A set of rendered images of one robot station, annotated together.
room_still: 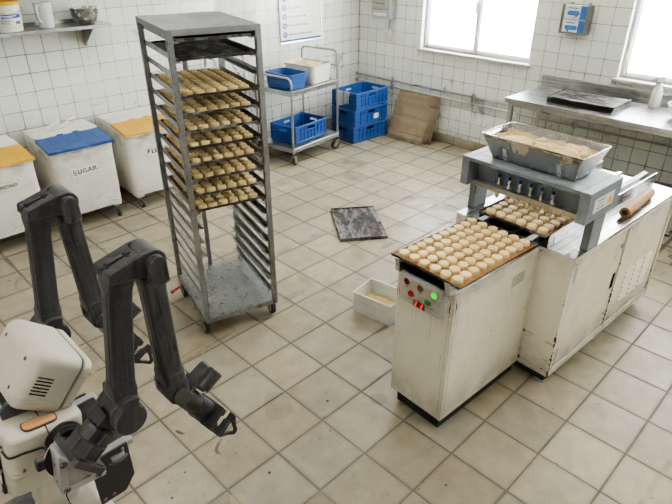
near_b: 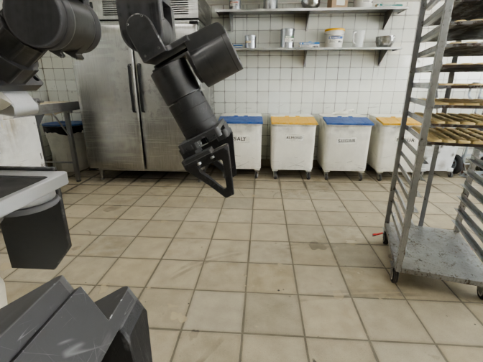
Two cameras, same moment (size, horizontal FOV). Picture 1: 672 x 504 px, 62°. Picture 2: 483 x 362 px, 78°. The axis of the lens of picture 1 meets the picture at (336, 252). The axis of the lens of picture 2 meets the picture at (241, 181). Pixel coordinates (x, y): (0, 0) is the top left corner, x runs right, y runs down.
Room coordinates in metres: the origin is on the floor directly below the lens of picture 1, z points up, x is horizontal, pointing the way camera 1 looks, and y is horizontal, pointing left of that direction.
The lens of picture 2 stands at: (1.15, 0.28, 1.15)
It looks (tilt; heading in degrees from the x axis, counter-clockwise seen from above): 18 degrees down; 49
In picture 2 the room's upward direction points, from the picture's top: straight up
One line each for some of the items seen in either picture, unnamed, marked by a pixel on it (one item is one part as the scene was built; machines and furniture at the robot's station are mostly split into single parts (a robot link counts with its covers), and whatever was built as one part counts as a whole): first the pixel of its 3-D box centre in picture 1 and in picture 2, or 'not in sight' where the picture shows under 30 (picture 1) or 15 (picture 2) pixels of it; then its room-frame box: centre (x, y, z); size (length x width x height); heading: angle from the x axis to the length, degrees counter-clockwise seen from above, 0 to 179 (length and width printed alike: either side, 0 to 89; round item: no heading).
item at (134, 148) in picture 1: (144, 156); (393, 146); (5.08, 1.82, 0.38); 0.64 x 0.54 x 0.77; 42
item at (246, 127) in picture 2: not in sight; (241, 144); (3.70, 3.20, 0.38); 0.64 x 0.54 x 0.77; 47
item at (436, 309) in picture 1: (421, 294); not in sight; (2.14, -0.39, 0.77); 0.24 x 0.04 x 0.14; 42
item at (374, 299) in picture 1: (380, 301); not in sight; (3.09, -0.29, 0.08); 0.30 x 0.22 x 0.16; 52
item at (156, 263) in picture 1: (160, 328); not in sight; (1.05, 0.41, 1.40); 0.11 x 0.06 x 0.43; 45
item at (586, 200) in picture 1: (533, 195); not in sight; (2.72, -1.04, 1.01); 0.72 x 0.33 x 0.34; 42
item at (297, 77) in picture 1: (286, 79); not in sight; (6.13, 0.53, 0.87); 0.40 x 0.30 x 0.16; 48
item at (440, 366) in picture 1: (462, 320); not in sight; (2.38, -0.67, 0.45); 0.70 x 0.34 x 0.90; 132
